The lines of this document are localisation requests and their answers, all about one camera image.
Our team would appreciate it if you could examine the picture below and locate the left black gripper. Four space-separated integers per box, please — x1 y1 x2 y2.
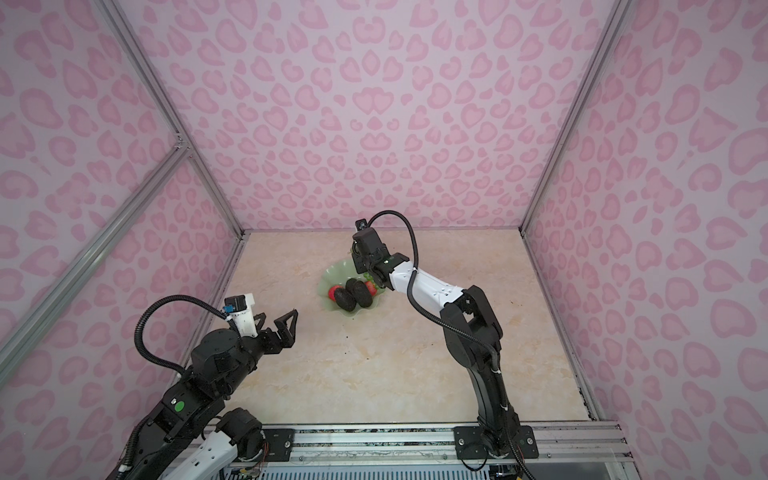
220 307 297 398

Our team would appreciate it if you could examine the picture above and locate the red apple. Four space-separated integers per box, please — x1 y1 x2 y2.
365 281 378 296
328 285 342 301

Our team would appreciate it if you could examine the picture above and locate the dark avocado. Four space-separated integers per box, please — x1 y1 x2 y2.
345 279 374 308
335 287 357 312

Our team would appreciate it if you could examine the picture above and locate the green fake grape bunch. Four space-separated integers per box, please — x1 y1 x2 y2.
365 272 386 288

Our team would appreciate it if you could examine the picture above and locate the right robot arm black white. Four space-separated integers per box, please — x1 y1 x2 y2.
351 220 521 458

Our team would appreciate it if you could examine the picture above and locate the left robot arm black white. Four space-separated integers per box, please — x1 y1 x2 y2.
108 295 299 479

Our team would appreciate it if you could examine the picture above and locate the light green wavy fruit bowl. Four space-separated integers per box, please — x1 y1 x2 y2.
317 259 384 317

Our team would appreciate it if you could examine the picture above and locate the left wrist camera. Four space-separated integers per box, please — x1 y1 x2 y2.
223 293 255 317

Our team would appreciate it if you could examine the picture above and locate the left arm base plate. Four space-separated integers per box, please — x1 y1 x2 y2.
238 428 296 463

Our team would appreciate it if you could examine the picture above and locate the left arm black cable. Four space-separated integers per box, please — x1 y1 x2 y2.
133 293 232 376

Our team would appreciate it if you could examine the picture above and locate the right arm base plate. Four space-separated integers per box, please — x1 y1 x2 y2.
452 425 540 461

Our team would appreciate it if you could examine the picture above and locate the diagonal aluminium frame bar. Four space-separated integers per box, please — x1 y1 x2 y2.
1 141 189 385

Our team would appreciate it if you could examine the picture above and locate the left corner aluminium post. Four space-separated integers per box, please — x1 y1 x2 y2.
94 0 246 240

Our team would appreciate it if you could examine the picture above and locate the corner aluminium post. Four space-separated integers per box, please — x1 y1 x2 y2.
94 0 246 240
519 0 636 238

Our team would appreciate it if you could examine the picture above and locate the aluminium mounting rail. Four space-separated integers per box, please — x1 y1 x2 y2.
110 421 640 480

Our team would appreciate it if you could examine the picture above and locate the right corner aluminium post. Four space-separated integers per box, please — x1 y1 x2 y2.
519 0 636 238

